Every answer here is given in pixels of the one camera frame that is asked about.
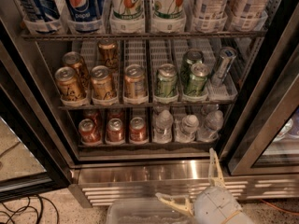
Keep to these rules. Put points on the wire shelf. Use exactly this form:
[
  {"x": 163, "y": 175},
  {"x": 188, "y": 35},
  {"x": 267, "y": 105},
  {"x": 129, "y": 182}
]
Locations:
[
  {"x": 142, "y": 36},
  {"x": 66, "y": 107}
]

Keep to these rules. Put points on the right Pepsi bottle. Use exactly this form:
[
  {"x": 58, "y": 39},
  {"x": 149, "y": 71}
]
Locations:
[{"x": 86, "y": 15}]

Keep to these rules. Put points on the clear plastic bin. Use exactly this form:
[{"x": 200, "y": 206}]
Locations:
[{"x": 144, "y": 211}]

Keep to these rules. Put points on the green can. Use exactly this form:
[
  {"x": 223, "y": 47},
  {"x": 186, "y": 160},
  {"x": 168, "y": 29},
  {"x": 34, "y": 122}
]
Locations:
[
  {"x": 197, "y": 79},
  {"x": 190, "y": 57},
  {"x": 166, "y": 81}
]

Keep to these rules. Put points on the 7up bottle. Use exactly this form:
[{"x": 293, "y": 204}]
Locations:
[
  {"x": 127, "y": 16},
  {"x": 168, "y": 16}
]

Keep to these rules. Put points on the front far-left gold can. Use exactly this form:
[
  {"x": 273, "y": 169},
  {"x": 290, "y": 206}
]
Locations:
[{"x": 69, "y": 84}]

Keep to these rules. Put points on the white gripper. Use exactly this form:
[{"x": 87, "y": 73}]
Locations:
[{"x": 216, "y": 204}]

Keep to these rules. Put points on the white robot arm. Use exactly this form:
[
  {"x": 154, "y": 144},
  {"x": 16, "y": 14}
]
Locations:
[{"x": 214, "y": 205}]

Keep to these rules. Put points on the right fridge glass door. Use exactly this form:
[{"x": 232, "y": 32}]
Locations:
[{"x": 268, "y": 99}]

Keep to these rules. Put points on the rear middle red can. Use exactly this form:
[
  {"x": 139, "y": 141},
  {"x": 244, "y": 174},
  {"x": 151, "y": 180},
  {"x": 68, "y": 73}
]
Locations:
[{"x": 116, "y": 113}]

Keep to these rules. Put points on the middle water bottle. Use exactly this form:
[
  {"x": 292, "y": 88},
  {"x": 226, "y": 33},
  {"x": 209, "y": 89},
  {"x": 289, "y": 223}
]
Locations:
[{"x": 186, "y": 129}]

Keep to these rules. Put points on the left water bottle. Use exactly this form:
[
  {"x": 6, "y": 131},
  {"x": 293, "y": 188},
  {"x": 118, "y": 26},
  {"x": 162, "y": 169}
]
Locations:
[{"x": 163, "y": 127}]

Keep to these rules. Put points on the right 7up bottle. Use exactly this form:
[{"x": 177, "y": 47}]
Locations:
[{"x": 168, "y": 16}]

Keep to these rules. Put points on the tilted silver slim can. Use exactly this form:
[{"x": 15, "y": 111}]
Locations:
[{"x": 222, "y": 66}]

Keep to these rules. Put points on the right white labelled bottle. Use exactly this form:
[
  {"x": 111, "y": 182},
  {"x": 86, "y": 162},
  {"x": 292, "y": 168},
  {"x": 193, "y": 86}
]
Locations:
[{"x": 244, "y": 15}]

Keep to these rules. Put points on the front right red can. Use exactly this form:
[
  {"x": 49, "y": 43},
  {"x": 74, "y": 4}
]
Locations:
[{"x": 137, "y": 129}]

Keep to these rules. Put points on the front left red can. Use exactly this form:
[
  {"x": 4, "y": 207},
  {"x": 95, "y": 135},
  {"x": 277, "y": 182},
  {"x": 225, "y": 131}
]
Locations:
[{"x": 89, "y": 131}]

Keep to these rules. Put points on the left white labelled bottle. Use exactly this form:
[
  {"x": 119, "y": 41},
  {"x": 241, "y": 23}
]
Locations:
[{"x": 208, "y": 15}]

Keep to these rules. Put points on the left fridge glass door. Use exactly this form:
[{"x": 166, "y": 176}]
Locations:
[{"x": 35, "y": 163}]

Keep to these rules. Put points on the white labelled bottle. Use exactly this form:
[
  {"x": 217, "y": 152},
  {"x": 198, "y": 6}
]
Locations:
[
  {"x": 244, "y": 15},
  {"x": 208, "y": 15}
]

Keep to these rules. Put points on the rear far-left gold can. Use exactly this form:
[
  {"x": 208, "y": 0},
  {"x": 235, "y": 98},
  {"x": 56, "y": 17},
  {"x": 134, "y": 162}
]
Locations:
[{"x": 76, "y": 61}]

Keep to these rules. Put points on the far-left gold can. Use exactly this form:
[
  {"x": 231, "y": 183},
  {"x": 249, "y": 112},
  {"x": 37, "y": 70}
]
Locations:
[
  {"x": 69, "y": 84},
  {"x": 76, "y": 61}
]

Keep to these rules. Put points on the middle wire shelf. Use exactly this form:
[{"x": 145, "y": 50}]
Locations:
[{"x": 66, "y": 107}]

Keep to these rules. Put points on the pepsi bottle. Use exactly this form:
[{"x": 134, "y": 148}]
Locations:
[
  {"x": 43, "y": 12},
  {"x": 86, "y": 15}
]

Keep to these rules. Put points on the front middle red can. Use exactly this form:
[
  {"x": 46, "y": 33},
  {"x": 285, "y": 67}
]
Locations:
[{"x": 115, "y": 130}]

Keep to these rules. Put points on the rear left red can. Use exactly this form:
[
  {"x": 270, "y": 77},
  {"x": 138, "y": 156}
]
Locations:
[{"x": 94, "y": 115}]

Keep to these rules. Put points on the left 7up bottle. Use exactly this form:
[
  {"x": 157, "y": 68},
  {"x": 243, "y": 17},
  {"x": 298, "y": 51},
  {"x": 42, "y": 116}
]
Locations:
[{"x": 127, "y": 16}]

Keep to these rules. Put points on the right water bottle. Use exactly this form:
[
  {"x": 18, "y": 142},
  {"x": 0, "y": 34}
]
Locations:
[{"x": 212, "y": 124}]

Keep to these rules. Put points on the red can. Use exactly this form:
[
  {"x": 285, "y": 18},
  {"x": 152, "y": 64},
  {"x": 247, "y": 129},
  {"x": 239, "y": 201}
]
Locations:
[
  {"x": 115, "y": 130},
  {"x": 94, "y": 115},
  {"x": 89, "y": 131},
  {"x": 137, "y": 129},
  {"x": 116, "y": 113}
]

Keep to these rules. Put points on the fridge glass door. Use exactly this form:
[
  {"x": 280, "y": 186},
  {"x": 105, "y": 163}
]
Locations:
[
  {"x": 268, "y": 99},
  {"x": 35, "y": 163}
]

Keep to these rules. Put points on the top wire shelf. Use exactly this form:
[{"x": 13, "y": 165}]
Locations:
[{"x": 142, "y": 36}]

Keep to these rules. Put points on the water bottle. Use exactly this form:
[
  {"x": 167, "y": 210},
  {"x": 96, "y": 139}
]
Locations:
[
  {"x": 163, "y": 127},
  {"x": 186, "y": 129},
  {"x": 212, "y": 124}
]

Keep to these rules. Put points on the left Pepsi bottle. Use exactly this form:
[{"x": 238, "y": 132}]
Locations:
[{"x": 43, "y": 12}]

